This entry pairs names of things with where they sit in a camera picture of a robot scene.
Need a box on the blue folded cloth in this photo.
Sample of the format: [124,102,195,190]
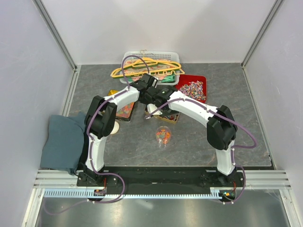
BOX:
[40,112,85,175]

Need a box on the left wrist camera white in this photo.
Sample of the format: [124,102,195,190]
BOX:
[149,76,159,87]

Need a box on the pink clothes hanger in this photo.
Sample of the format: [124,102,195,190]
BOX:
[124,65,185,77]

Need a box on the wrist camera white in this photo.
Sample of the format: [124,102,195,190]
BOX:
[149,76,159,87]
[145,104,162,119]

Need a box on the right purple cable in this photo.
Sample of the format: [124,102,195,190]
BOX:
[149,98,258,205]

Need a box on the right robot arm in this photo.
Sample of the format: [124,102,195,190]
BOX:
[144,87,238,186]

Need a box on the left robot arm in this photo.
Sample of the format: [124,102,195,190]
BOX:
[85,74,158,186]

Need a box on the gold lollipop tin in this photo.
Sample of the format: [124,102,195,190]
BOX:
[145,108,180,124]

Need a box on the white round lid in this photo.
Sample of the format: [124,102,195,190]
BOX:
[110,121,120,135]

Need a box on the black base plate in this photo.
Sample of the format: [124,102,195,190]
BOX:
[77,166,244,194]

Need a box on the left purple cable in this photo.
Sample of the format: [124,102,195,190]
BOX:
[42,55,152,215]

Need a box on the yellow clothes hanger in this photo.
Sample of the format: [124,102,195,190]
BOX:
[110,57,182,79]

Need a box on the purple cable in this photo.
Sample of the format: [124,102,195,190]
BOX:
[42,55,152,215]
[149,98,258,205]

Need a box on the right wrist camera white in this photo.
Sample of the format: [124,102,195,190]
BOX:
[145,104,162,119]

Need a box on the gold gummy candy tin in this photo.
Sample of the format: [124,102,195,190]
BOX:
[116,102,136,122]

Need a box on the red candy tray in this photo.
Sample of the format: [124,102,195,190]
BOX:
[176,74,207,103]

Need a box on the grey plastic basket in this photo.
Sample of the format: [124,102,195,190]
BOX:
[123,50,180,86]

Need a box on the grey cable duct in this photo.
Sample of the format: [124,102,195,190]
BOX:
[44,189,227,199]

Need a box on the clear glass bowl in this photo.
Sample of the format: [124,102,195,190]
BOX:
[155,126,172,148]

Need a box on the green cloth in basket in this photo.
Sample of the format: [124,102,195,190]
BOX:
[160,75,175,83]

